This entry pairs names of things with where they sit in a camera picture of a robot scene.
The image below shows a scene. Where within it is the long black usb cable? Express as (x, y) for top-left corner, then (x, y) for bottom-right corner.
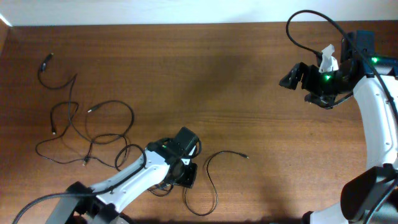
(147, 150), (249, 217)

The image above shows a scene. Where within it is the short black usb cable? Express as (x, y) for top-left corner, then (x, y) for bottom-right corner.
(35, 101), (129, 169)

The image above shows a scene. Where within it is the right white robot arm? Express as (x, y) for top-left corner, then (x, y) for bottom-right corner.
(279, 30), (397, 223)

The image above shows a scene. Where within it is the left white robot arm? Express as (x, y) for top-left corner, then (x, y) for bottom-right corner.
(46, 127), (201, 223)

